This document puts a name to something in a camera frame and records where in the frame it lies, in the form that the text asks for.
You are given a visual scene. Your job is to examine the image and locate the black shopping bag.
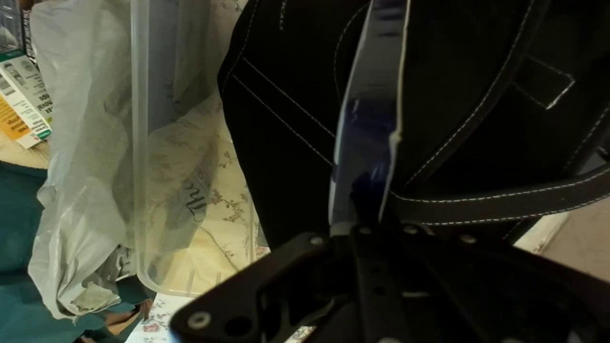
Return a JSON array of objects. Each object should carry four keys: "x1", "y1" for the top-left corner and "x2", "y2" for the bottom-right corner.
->
[{"x1": 215, "y1": 0, "x2": 610, "y2": 251}]

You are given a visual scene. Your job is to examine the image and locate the yellow box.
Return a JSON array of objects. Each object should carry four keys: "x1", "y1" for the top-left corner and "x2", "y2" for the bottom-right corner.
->
[{"x1": 0, "y1": 53, "x2": 55, "y2": 152}]

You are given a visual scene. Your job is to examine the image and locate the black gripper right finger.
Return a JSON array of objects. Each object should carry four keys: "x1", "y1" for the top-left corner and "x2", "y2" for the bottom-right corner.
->
[{"x1": 375, "y1": 217, "x2": 610, "y2": 343}]

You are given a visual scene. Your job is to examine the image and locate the grey plastic bag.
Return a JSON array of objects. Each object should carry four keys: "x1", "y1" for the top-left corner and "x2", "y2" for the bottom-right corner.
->
[{"x1": 27, "y1": 0, "x2": 269, "y2": 320}]

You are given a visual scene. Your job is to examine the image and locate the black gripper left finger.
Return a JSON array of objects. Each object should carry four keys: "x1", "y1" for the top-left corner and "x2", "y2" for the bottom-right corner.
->
[{"x1": 168, "y1": 219, "x2": 391, "y2": 343}]

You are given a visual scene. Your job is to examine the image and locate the teal cloth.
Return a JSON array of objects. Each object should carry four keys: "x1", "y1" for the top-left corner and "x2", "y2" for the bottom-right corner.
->
[{"x1": 0, "y1": 160, "x2": 154, "y2": 343}]

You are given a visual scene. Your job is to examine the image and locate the clear plastic storage bin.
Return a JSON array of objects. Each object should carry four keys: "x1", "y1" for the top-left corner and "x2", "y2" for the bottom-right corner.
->
[{"x1": 130, "y1": 0, "x2": 276, "y2": 297}]

